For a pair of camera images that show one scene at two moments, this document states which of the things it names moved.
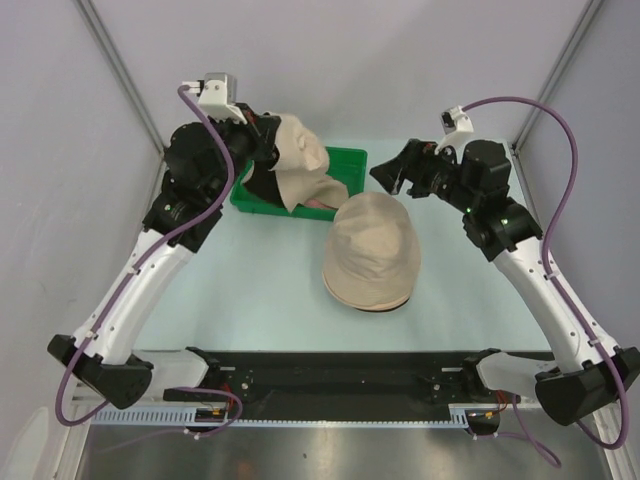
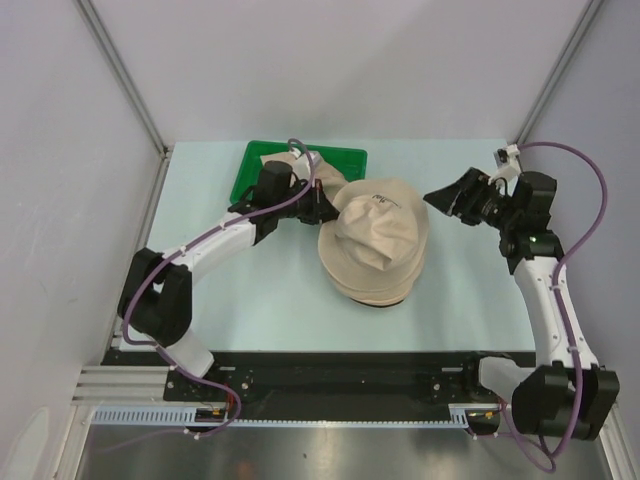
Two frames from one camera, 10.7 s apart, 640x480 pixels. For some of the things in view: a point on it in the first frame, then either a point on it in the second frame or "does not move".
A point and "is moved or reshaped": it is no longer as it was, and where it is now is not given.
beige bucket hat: x=314 y=202 is moved or reshaped
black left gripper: x=261 y=130 to x=321 y=210
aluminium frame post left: x=119 y=64 does not move
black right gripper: x=413 y=163 to x=452 y=199
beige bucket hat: x=302 y=167 to x=380 y=297
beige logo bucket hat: x=372 y=252 is moved or reshaped
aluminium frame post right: x=515 y=148 does not move
